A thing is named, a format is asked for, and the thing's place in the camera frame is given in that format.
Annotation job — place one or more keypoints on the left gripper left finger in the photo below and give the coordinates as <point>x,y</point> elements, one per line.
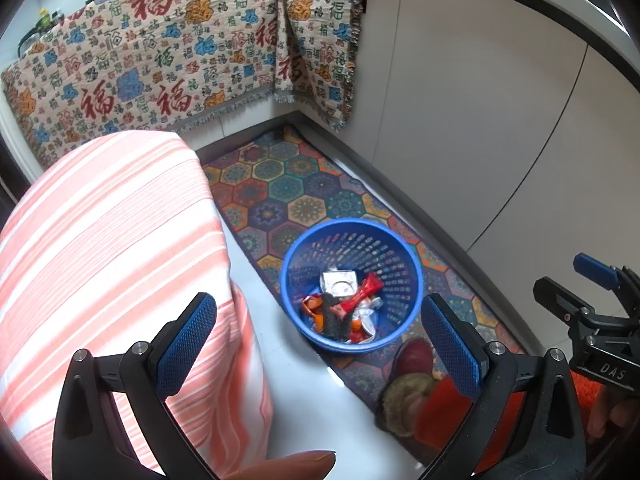
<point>151,376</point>

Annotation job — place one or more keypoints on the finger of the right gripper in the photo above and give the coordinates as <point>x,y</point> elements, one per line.
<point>622,282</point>
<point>564,305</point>

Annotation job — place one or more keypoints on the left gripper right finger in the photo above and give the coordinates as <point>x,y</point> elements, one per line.
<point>486,378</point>

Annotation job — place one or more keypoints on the red snack wrapper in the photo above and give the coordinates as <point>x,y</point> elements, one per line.
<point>368,287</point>

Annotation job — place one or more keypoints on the black mesh foam net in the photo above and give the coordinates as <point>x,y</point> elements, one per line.
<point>334,327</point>

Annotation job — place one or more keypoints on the orange white plastic bag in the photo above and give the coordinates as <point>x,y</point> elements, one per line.
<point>312,306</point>

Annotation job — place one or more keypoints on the white wrapper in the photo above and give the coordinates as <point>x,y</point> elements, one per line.
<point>365,316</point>

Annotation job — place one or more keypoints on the blue plastic trash basket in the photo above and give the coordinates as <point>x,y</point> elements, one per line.
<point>365,247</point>

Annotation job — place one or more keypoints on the person's right hand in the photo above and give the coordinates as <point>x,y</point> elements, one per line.
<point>613,405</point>

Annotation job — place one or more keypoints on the person's left hand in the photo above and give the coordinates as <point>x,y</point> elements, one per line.
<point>311,465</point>

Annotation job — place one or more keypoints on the red fuzzy slipper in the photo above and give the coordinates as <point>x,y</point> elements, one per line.
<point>409,386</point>

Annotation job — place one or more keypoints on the striped pink tablecloth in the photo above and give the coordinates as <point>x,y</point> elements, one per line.
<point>109,245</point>

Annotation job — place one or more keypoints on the white square box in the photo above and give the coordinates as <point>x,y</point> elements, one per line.
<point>339,283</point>

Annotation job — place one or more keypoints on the colourful hexagon floor mat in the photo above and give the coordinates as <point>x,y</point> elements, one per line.
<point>289,207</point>

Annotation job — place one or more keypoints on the patterned blanket with characters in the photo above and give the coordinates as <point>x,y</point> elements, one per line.
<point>168,64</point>

